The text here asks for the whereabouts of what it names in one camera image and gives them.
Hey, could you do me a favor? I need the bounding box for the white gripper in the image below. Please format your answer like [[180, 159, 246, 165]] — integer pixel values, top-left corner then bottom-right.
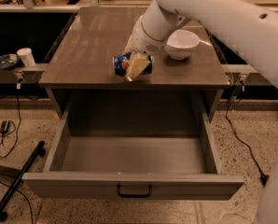
[[124, 16, 167, 81]]

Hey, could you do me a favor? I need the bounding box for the blue pepsi can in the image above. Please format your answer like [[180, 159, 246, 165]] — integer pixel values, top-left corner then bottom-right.
[[113, 52, 153, 77]]

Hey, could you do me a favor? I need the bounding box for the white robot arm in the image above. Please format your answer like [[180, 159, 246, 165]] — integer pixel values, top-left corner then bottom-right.
[[125, 0, 278, 89]]

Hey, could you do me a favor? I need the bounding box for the grey cabinet counter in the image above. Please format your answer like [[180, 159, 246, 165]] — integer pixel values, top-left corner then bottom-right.
[[39, 7, 230, 115]]

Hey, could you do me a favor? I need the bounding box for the grey open drawer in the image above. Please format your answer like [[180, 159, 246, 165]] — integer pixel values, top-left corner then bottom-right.
[[23, 91, 244, 200]]

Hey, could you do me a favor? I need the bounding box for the white ceramic bowl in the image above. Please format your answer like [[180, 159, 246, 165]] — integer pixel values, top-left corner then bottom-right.
[[165, 29, 200, 60]]

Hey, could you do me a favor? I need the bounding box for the white paper cup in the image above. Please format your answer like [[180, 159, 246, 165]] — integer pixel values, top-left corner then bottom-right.
[[17, 48, 35, 67]]

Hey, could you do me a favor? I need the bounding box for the dark blue plate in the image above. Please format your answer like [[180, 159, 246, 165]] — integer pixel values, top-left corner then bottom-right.
[[0, 53, 20, 70]]

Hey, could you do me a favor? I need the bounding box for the black power adapter right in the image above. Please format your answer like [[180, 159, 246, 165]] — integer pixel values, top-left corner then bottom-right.
[[260, 174, 269, 186]]

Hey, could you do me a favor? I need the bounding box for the black bar on floor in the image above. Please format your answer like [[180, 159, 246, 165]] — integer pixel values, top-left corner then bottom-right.
[[0, 141, 46, 222]]

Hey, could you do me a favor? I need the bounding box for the black drawer handle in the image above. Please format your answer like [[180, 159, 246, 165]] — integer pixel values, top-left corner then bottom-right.
[[117, 185, 152, 199]]

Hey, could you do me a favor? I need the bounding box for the black adapter with cable left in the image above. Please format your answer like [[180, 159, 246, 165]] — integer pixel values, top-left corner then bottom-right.
[[0, 119, 21, 159]]

